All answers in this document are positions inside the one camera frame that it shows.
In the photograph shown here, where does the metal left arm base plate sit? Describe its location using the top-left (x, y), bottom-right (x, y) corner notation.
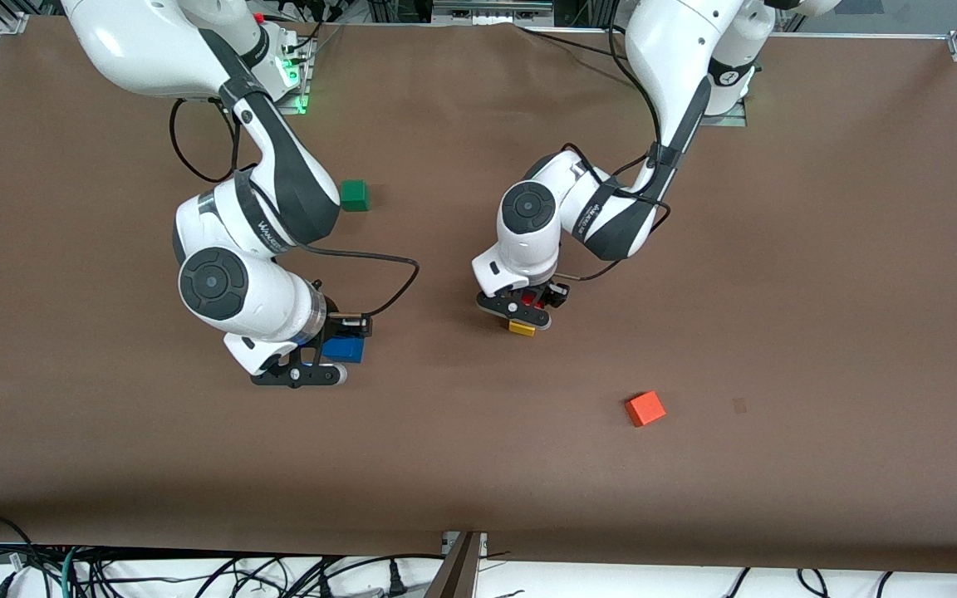
top-left (699, 98), bottom-right (749, 128)

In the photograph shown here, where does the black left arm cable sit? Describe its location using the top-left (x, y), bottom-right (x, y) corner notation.
top-left (557, 23), bottom-right (672, 283)

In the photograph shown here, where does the brown support beam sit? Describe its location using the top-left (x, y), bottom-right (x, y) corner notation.
top-left (423, 532), bottom-right (483, 598)

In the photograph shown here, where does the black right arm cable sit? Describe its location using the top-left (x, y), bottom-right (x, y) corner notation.
top-left (169, 96), bottom-right (421, 319)

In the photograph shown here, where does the metal table edge bracket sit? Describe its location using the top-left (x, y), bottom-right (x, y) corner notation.
top-left (442, 531), bottom-right (489, 557)

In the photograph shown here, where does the black base supply cable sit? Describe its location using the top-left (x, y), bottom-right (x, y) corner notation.
top-left (516, 23), bottom-right (633, 61)

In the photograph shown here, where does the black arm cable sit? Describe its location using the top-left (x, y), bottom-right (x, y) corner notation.
top-left (169, 96), bottom-right (421, 319)
top-left (557, 23), bottom-right (672, 283)

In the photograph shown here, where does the orange cube block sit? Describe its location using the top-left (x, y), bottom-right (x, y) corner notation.
top-left (625, 390), bottom-right (668, 429)

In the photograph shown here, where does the blue cube block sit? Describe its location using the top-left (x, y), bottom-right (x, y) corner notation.
top-left (320, 336), bottom-right (366, 365)

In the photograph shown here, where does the brown table cover sheet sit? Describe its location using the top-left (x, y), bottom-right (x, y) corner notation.
top-left (0, 17), bottom-right (957, 576)

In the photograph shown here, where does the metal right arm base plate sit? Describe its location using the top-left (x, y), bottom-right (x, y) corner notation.
top-left (273, 37), bottom-right (315, 115)

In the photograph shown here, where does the grey power strip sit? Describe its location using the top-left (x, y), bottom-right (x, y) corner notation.
top-left (433, 0), bottom-right (555, 26)

